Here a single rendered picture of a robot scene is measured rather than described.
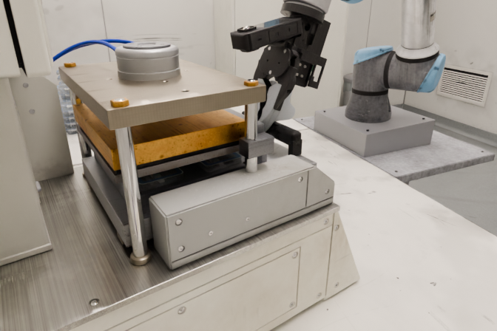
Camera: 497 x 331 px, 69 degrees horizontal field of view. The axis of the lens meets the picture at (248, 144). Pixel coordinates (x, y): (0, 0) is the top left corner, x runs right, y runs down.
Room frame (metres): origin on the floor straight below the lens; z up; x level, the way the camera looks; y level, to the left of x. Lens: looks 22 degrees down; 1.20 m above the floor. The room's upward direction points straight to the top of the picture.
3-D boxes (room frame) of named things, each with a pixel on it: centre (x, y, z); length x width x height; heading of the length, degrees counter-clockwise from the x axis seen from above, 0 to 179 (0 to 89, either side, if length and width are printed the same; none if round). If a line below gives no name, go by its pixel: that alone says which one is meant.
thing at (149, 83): (0.47, 0.17, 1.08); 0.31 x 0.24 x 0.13; 34
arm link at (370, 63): (1.18, -0.41, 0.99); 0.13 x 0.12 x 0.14; 51
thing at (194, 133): (0.48, 0.13, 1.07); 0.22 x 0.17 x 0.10; 34
